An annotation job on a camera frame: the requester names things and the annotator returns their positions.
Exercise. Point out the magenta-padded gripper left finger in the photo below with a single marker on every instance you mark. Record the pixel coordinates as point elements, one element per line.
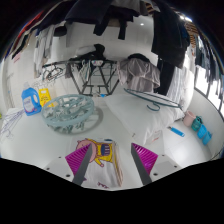
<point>78,159</point>

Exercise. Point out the group of black hanging clothes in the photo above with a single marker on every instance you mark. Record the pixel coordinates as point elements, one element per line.
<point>170,40</point>

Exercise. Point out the red hanging shirt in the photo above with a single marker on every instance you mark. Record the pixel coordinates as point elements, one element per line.
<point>28,28</point>

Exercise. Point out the black folding drying rack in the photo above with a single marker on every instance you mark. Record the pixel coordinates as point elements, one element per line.
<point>100,81</point>

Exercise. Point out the blue detergent bottle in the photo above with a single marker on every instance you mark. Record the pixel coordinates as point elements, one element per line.
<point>30,101</point>

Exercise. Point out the white hanging garments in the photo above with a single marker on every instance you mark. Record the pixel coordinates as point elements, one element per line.
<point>43,50</point>

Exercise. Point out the white pillow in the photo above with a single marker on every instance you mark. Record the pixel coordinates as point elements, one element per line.
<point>140,115</point>

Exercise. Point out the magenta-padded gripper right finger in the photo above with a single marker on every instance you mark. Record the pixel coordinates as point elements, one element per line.
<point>146,159</point>

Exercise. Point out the dark navy hanging trousers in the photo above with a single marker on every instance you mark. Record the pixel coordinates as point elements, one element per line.
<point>86,10</point>

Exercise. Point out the pink cup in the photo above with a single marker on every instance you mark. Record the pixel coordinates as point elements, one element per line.
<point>189,119</point>

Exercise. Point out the yellow bottle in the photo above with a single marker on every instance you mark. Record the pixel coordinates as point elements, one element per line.
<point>44,96</point>

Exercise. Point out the grey shirt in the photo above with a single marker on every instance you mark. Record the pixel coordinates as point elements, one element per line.
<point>138,75</point>

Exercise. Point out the black hanging shirt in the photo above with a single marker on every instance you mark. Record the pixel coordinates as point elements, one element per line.
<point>53,18</point>

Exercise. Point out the white striped hanging cloth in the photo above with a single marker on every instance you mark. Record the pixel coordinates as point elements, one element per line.
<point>181,90</point>

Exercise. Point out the teal hoop hanger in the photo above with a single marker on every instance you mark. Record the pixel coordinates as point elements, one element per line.
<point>153,107</point>

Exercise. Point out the round pale teal peg hanger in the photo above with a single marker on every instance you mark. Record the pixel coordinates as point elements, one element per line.
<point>66,122</point>

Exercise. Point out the dark grey hanging garment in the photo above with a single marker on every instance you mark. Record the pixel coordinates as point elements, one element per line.
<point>124,20</point>

